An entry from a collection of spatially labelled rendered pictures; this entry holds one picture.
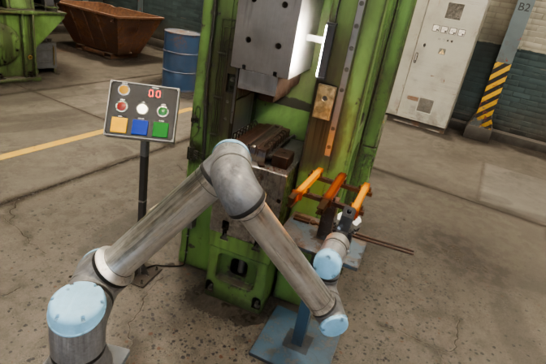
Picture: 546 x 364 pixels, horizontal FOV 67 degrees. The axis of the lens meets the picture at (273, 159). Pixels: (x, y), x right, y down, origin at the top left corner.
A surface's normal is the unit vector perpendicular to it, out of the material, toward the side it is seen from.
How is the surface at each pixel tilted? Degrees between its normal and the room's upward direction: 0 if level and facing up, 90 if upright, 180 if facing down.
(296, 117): 90
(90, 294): 5
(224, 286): 90
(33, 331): 0
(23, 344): 0
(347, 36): 90
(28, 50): 90
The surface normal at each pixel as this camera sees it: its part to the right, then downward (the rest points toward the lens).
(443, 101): -0.47, 0.27
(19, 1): 0.81, 0.16
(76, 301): 0.17, -0.87
